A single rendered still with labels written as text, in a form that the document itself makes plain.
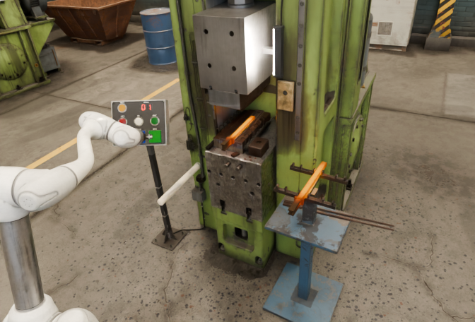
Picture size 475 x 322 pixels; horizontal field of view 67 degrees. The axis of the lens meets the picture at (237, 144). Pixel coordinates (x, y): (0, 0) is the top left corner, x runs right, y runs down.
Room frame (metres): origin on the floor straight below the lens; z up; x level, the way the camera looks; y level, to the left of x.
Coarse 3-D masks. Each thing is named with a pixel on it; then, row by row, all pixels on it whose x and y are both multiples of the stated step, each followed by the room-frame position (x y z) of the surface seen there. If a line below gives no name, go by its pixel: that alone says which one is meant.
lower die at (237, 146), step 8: (248, 112) 2.17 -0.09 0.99; (264, 112) 2.15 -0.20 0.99; (240, 120) 2.06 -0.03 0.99; (256, 120) 2.05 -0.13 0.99; (232, 128) 1.97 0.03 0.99; (248, 128) 1.95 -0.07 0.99; (256, 128) 1.94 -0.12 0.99; (216, 136) 1.89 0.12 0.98; (224, 136) 1.87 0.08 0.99; (240, 136) 1.85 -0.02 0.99; (248, 136) 1.85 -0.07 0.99; (216, 144) 1.86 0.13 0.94; (232, 144) 1.81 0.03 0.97; (240, 144) 1.78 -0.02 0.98; (240, 152) 1.78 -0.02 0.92
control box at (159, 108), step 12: (132, 108) 1.99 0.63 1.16; (156, 108) 1.98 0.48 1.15; (168, 108) 2.04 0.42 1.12; (132, 120) 1.96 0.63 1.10; (144, 120) 1.95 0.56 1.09; (168, 120) 1.99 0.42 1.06; (168, 132) 1.95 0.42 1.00; (144, 144) 1.88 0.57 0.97; (156, 144) 1.87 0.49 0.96; (168, 144) 1.90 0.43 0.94
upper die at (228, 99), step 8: (264, 80) 2.07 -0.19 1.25; (256, 88) 1.96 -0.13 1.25; (216, 96) 1.85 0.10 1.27; (224, 96) 1.82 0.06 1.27; (232, 96) 1.80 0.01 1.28; (240, 96) 1.79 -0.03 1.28; (248, 96) 1.87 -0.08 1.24; (216, 104) 1.85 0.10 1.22; (224, 104) 1.83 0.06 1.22; (232, 104) 1.80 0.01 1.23; (240, 104) 1.78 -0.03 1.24
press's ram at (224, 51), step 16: (192, 16) 1.90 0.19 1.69; (208, 16) 1.85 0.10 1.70; (224, 16) 1.81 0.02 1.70; (240, 16) 1.78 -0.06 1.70; (256, 16) 1.87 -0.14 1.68; (272, 16) 2.05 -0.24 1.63; (208, 32) 1.86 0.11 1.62; (224, 32) 1.81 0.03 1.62; (240, 32) 1.76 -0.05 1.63; (256, 32) 1.86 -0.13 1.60; (272, 32) 2.05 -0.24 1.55; (208, 48) 1.86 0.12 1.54; (224, 48) 1.81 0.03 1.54; (240, 48) 1.77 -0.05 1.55; (256, 48) 1.86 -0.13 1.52; (272, 48) 1.90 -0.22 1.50; (208, 64) 1.87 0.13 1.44; (224, 64) 1.82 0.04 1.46; (240, 64) 1.77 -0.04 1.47; (256, 64) 1.85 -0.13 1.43; (272, 64) 2.05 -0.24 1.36; (208, 80) 1.87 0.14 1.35; (224, 80) 1.82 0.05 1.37; (240, 80) 1.77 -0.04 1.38; (256, 80) 1.85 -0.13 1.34
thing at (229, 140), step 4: (252, 116) 2.08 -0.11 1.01; (248, 120) 2.02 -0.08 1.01; (244, 124) 1.97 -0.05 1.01; (240, 128) 1.93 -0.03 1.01; (244, 128) 1.94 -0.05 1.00; (236, 132) 1.88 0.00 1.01; (240, 132) 1.89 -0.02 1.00; (232, 136) 1.83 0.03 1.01; (236, 136) 1.85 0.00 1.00; (228, 140) 1.77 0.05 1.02; (232, 140) 1.79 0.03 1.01; (224, 144) 1.73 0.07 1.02; (228, 144) 1.78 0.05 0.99; (224, 148) 1.73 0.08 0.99
